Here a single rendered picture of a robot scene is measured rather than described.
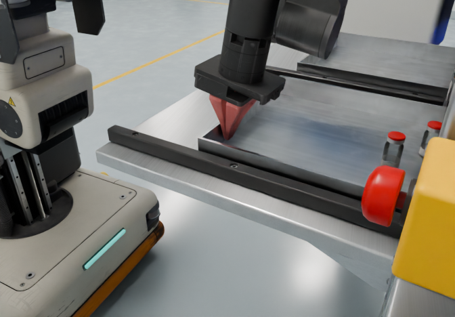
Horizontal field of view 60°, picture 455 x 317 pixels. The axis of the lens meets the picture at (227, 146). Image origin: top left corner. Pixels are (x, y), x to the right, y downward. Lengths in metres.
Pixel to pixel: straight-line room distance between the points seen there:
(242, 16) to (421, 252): 0.30
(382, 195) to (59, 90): 0.92
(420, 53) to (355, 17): 0.42
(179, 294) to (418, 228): 1.30
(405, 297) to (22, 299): 1.03
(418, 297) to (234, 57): 0.31
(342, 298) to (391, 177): 1.28
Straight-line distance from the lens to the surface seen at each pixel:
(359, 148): 0.58
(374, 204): 0.28
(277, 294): 1.51
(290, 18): 0.44
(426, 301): 0.40
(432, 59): 1.00
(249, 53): 0.47
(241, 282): 1.53
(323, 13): 0.44
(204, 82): 0.50
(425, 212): 0.25
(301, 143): 0.57
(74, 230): 1.40
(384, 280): 0.58
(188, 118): 0.63
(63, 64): 1.14
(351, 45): 1.02
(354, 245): 0.42
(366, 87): 0.74
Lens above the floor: 1.16
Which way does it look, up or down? 30 degrees down
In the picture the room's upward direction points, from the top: straight up
